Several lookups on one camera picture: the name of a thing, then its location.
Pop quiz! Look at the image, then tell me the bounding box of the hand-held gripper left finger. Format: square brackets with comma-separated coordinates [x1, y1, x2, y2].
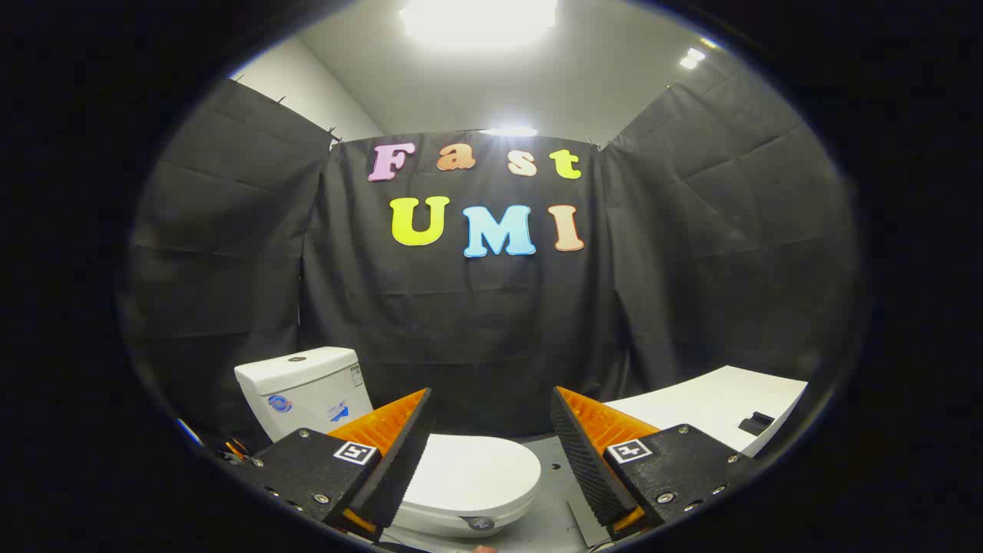
[230, 388, 432, 542]

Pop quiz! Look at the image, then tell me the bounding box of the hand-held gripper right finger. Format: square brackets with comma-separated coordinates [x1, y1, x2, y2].
[550, 386, 757, 548]

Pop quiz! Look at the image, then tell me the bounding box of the white toilet lid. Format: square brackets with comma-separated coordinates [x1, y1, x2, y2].
[399, 434, 542, 520]

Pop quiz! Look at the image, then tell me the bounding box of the white toilet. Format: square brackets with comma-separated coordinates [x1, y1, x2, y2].
[234, 346, 542, 540]

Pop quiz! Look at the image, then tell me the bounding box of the grey white cabinet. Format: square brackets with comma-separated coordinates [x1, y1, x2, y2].
[603, 366, 809, 459]

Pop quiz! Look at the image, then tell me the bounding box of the black backdrop cloth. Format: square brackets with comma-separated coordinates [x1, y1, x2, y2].
[119, 73, 865, 446]

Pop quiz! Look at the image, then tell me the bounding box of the orange black device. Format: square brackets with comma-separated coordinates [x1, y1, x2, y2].
[217, 436, 258, 466]

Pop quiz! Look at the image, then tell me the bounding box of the large ceiling light panel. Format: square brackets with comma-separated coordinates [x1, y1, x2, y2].
[399, 0, 558, 48]

